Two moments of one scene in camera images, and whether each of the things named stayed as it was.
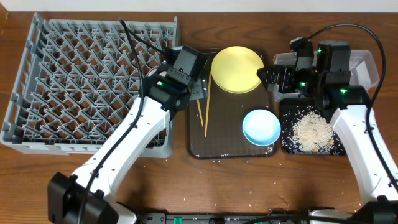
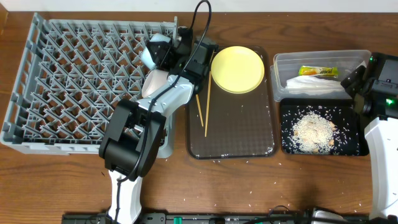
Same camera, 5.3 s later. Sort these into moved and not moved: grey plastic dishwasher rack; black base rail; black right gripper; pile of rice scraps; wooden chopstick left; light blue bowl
Moved: black right gripper; light blue bowl
Not moved: grey plastic dishwasher rack; black base rail; wooden chopstick left; pile of rice scraps
